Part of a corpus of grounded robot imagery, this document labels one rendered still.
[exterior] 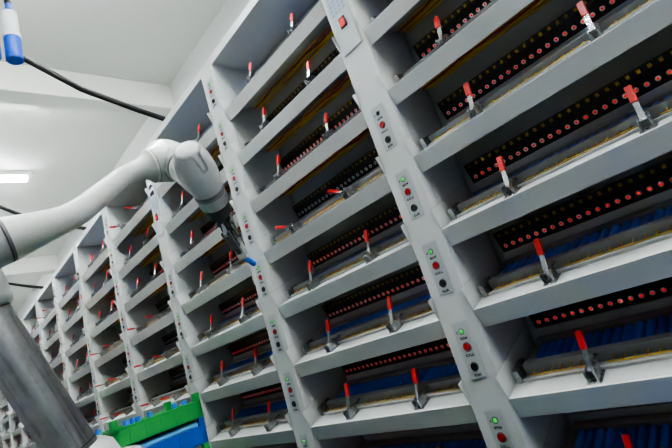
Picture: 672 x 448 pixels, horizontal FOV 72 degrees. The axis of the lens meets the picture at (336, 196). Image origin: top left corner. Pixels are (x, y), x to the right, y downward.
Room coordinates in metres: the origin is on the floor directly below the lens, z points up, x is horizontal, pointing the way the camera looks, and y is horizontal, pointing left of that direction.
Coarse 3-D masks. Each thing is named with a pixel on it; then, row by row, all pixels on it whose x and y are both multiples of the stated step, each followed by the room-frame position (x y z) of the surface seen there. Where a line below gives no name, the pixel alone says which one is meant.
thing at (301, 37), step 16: (320, 0) 1.13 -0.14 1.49; (320, 16) 1.16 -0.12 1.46; (288, 32) 1.25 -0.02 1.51; (304, 32) 1.21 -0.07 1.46; (320, 32) 1.32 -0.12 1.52; (288, 48) 1.27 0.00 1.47; (304, 48) 1.37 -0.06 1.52; (320, 48) 1.38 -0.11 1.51; (272, 64) 1.33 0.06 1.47; (288, 64) 1.43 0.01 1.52; (304, 64) 1.45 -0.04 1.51; (256, 80) 1.40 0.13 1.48; (272, 80) 1.49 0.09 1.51; (288, 80) 1.52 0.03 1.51; (240, 96) 1.47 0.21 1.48; (256, 96) 1.56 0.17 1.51
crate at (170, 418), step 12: (192, 396) 1.65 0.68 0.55; (168, 408) 1.75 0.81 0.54; (180, 408) 1.60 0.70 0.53; (192, 408) 1.63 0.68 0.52; (144, 420) 1.50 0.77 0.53; (156, 420) 1.53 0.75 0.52; (168, 420) 1.56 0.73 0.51; (180, 420) 1.59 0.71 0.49; (108, 432) 1.43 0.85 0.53; (120, 432) 1.43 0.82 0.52; (132, 432) 1.46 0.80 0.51; (144, 432) 1.49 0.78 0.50; (156, 432) 1.52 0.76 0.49; (120, 444) 1.43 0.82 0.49
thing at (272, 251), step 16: (384, 176) 1.14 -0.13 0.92; (368, 192) 1.19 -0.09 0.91; (384, 192) 1.16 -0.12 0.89; (336, 208) 1.28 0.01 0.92; (352, 208) 1.25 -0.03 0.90; (288, 224) 1.65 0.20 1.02; (320, 224) 1.34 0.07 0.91; (256, 240) 1.54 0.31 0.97; (272, 240) 1.57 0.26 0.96; (288, 240) 1.45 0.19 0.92; (304, 240) 1.41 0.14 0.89; (272, 256) 1.53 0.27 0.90
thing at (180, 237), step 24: (168, 192) 2.08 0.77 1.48; (168, 240) 2.04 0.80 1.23; (192, 240) 2.12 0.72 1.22; (168, 264) 2.06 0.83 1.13; (192, 264) 2.10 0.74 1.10; (168, 288) 2.10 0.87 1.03; (192, 312) 2.07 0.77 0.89; (216, 312) 2.15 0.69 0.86; (192, 360) 2.04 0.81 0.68; (216, 360) 2.11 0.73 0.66; (192, 384) 2.07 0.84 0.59; (216, 408) 2.08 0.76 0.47
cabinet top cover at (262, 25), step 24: (264, 0) 1.31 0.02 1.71; (288, 0) 1.35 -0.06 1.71; (312, 0) 1.39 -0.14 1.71; (240, 24) 1.39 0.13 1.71; (264, 24) 1.43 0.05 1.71; (288, 24) 1.47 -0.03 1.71; (216, 48) 1.51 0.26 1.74; (240, 48) 1.52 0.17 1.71; (264, 48) 1.56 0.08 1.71; (192, 96) 1.72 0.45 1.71; (168, 120) 1.85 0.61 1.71; (192, 120) 1.90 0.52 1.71
